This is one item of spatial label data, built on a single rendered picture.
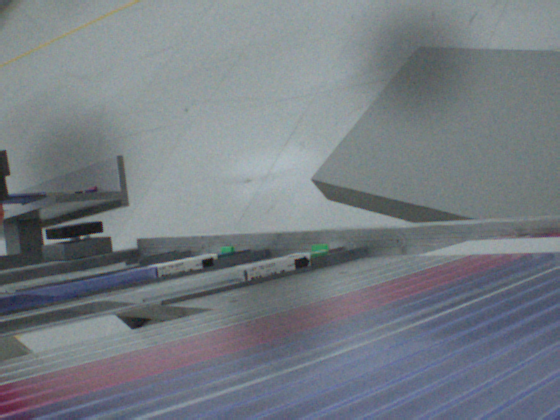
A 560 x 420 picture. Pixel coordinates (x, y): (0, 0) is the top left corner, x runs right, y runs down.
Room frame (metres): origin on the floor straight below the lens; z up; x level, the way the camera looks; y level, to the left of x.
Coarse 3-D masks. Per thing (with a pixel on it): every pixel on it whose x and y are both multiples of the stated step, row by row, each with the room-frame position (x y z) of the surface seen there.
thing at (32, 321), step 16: (224, 272) 0.47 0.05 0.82; (240, 272) 0.48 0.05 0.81; (144, 288) 0.45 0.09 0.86; (160, 288) 0.45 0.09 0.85; (176, 288) 0.45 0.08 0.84; (192, 288) 0.46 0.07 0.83; (208, 288) 0.46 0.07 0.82; (64, 304) 0.43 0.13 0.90; (80, 304) 0.43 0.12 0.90; (96, 304) 0.43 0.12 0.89; (112, 304) 0.43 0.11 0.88; (128, 304) 0.44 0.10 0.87; (144, 304) 0.44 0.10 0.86; (0, 320) 0.41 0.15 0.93; (16, 320) 0.41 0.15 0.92; (32, 320) 0.41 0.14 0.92; (48, 320) 0.42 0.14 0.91; (64, 320) 0.42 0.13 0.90; (80, 320) 0.42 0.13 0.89; (0, 336) 0.40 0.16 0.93; (16, 336) 0.41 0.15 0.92
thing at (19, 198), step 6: (30, 192) 0.95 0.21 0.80; (36, 192) 0.96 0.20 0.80; (42, 192) 0.96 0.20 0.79; (90, 192) 0.99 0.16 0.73; (96, 192) 1.00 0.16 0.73; (12, 198) 0.94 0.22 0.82; (18, 198) 0.94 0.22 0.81; (24, 198) 0.95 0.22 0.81; (30, 198) 0.95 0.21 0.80; (36, 198) 0.95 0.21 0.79; (6, 204) 0.94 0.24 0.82
